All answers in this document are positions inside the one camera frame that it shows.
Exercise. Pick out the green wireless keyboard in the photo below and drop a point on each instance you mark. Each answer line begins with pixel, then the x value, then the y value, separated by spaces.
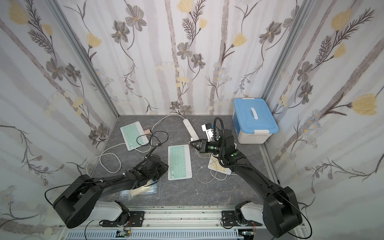
pixel 134 136
pixel 179 162

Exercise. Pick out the bagged blue masks and gloves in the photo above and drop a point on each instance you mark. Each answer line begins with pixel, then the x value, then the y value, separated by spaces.
pixel 149 191

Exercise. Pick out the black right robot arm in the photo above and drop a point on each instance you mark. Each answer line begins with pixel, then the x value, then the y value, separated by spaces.
pixel 280 211

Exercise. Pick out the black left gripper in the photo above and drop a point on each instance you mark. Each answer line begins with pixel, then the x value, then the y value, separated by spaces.
pixel 157 167

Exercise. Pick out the white power strip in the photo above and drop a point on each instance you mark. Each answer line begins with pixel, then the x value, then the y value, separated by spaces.
pixel 191 130

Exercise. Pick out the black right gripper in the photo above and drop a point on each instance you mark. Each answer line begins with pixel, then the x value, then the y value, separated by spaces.
pixel 200 145

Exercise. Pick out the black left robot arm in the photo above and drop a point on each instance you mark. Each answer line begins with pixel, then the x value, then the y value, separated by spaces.
pixel 77 202

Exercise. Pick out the yellow wireless keyboard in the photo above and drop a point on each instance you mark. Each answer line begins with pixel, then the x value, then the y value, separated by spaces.
pixel 215 166

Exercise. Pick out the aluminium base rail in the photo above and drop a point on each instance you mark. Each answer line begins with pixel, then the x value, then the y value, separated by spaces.
pixel 169 223

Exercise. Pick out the blue lid storage box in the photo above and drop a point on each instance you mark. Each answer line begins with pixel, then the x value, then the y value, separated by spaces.
pixel 253 120

